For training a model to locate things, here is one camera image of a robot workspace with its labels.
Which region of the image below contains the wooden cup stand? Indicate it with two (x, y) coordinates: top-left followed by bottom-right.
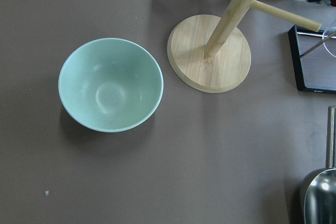
(167, 0), (321, 93)

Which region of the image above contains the steel ice scoop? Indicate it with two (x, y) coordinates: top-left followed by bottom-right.
(299, 106), (335, 223)

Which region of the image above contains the green ceramic bowl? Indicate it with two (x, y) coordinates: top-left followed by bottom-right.
(58, 38), (164, 133)

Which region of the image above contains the black wood glass tray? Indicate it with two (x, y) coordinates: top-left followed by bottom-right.
(288, 25), (335, 94)

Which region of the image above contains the wine glass upper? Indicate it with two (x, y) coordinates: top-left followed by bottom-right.
(322, 27), (335, 58)

